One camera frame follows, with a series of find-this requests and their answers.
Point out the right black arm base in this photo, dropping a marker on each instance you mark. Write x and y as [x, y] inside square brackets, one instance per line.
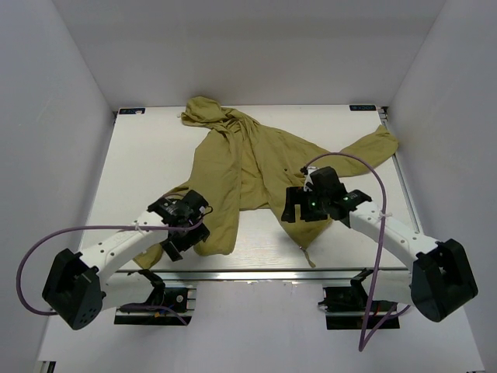
[345, 306]

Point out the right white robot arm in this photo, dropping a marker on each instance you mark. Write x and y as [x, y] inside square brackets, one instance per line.
[438, 280]

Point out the olive green jacket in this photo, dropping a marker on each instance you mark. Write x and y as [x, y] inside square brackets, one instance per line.
[243, 165]

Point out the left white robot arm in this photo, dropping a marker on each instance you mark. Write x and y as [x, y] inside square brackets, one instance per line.
[80, 285]

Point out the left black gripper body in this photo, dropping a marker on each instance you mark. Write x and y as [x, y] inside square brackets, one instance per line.
[183, 242]

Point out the aluminium right side rail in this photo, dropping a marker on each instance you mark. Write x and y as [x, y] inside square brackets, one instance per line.
[383, 115]

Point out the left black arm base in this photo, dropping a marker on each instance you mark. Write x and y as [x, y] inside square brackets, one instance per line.
[166, 304]

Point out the blue corner label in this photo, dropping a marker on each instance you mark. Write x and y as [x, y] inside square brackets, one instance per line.
[132, 111]
[362, 108]

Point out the right blue corner label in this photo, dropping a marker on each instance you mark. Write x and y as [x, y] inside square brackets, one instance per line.
[362, 108]

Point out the aluminium front rail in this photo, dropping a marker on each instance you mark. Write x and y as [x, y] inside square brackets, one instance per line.
[318, 275]

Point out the left blue corner label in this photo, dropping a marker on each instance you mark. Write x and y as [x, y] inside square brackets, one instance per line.
[132, 111]

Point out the aluminium rail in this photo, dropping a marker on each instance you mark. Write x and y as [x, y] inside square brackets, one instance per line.
[383, 115]
[318, 275]

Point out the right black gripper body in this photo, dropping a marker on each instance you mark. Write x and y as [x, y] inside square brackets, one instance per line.
[312, 204]

